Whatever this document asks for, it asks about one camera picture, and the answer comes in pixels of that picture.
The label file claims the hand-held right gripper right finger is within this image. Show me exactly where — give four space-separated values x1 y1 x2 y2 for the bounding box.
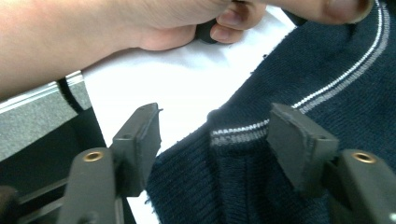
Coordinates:
266 103 396 224

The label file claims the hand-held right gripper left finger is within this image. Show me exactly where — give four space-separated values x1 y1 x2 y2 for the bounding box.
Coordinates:
57 102 163 224

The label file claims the black knit vest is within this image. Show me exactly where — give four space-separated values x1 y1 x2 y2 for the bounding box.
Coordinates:
145 0 396 224

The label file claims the white board table cover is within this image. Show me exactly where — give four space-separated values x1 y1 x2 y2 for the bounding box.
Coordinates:
81 6 297 224

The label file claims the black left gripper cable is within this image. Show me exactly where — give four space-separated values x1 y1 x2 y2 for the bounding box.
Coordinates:
56 77 87 114

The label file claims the metal floor rail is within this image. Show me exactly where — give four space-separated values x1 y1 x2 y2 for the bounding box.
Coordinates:
0 70 85 116

